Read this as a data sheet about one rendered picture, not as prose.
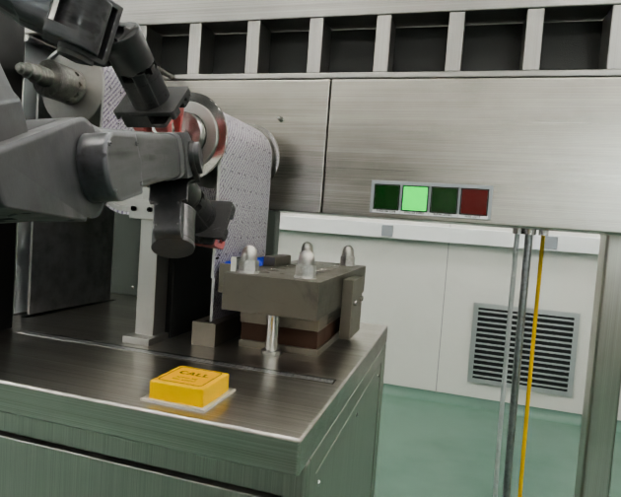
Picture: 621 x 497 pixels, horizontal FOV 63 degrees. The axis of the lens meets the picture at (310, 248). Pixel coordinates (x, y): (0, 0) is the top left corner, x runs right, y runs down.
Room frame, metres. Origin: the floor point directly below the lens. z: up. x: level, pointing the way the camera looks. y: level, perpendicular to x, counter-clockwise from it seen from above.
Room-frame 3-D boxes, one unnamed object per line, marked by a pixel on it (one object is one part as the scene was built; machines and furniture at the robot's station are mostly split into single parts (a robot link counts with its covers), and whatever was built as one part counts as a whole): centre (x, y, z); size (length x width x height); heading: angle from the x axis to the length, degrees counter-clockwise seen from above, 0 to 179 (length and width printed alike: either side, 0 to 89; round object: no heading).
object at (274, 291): (0.98, 0.00, 1.00); 0.40 x 0.16 x 0.06; 164
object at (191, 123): (0.86, 0.23, 1.25); 0.07 x 0.02 x 0.07; 74
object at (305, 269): (0.81, 0.00, 1.05); 0.04 x 0.04 x 0.04
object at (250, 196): (0.97, 0.13, 1.11); 0.23 x 0.01 x 0.18; 164
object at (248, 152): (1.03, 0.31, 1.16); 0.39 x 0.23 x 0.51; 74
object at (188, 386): (0.60, 0.13, 0.91); 0.07 x 0.07 x 0.02; 74
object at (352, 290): (0.97, -0.09, 0.96); 0.10 x 0.03 x 0.11; 164
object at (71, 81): (0.92, 0.47, 1.33); 0.06 x 0.06 x 0.06; 74
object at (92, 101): (1.07, 0.43, 1.33); 0.25 x 0.14 x 0.14; 164
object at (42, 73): (0.86, 0.48, 1.33); 0.06 x 0.03 x 0.03; 164
